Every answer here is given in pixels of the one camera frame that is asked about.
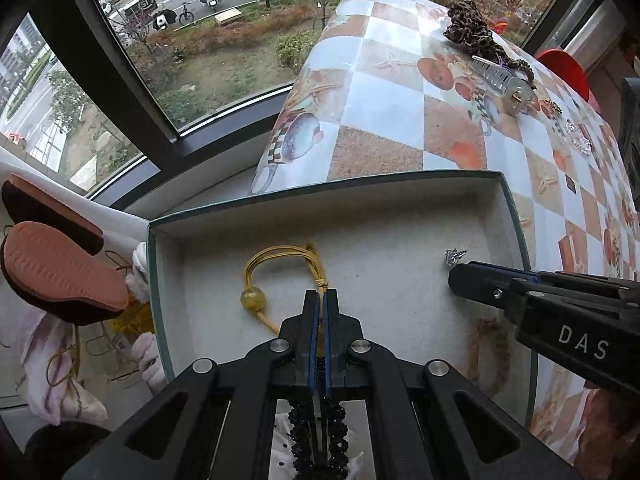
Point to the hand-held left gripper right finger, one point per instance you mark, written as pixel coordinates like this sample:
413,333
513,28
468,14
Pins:
328,332

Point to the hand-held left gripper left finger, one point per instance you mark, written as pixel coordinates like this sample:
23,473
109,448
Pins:
313,332

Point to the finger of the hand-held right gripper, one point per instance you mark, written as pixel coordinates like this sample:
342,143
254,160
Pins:
480,285
520,274

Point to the small silver ornament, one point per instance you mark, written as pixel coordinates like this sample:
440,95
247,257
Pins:
455,257

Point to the grey cardboard box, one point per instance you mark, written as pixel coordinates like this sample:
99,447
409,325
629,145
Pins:
390,240

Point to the black beaded hair band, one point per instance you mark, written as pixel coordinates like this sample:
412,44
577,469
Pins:
299,440

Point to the silver hair claw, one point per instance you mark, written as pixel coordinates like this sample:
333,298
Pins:
505,85

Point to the checkered printed tablecloth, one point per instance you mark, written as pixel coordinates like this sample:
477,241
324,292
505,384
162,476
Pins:
395,110

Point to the red plastic stool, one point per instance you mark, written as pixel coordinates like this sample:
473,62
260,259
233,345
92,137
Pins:
567,72

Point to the leopard print scrunchie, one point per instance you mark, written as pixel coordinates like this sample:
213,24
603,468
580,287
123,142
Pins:
470,25

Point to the brown slipper pink sole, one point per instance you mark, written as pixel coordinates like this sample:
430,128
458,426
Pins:
47,207
60,275

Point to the pink white plastic bag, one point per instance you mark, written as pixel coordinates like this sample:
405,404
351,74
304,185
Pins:
55,360

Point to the black bicycle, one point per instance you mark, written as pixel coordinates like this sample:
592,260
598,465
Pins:
186,12

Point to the white van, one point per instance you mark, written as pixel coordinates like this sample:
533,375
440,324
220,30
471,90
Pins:
135,5

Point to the dark window frame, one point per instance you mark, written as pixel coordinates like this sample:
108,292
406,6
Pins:
125,90

